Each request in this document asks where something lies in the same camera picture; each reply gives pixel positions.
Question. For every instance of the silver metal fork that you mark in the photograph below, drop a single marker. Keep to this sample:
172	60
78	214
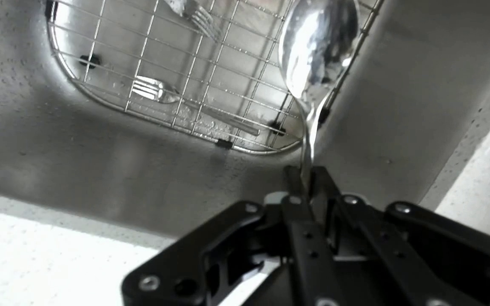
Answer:
153	88
196	17

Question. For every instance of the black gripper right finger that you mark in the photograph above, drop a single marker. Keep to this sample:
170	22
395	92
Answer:
403	248

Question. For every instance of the silver metal spoon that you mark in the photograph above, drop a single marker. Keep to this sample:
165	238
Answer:
315	51

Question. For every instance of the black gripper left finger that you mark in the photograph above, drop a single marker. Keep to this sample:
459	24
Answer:
306	255

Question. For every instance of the stainless steel sink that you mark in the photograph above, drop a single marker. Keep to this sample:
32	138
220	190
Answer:
58	153

